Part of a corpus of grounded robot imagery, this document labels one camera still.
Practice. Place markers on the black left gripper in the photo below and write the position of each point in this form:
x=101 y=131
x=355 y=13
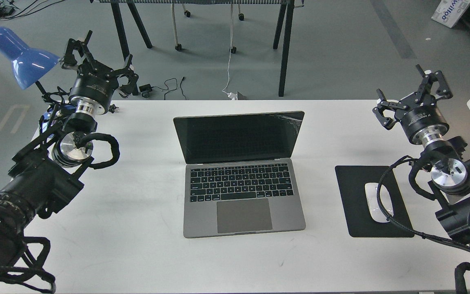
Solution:
x=91 y=94

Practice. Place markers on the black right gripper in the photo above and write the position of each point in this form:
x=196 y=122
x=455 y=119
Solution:
x=420 y=118

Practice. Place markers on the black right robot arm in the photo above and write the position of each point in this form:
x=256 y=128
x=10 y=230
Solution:
x=440 y=173

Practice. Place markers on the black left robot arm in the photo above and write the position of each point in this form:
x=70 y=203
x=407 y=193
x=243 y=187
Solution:
x=46 y=175

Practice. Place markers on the blue desk lamp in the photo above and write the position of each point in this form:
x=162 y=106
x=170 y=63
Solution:
x=28 y=64

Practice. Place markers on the black mouse pad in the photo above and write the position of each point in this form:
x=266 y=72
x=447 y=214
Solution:
x=351 y=181

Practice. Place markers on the white cardboard box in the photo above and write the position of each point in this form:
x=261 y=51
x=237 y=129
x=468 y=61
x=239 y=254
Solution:
x=449 y=12

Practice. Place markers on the grey open laptop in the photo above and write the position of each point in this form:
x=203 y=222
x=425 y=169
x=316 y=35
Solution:
x=239 y=176

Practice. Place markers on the black power adapter with cable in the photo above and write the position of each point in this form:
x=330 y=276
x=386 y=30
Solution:
x=169 y=86

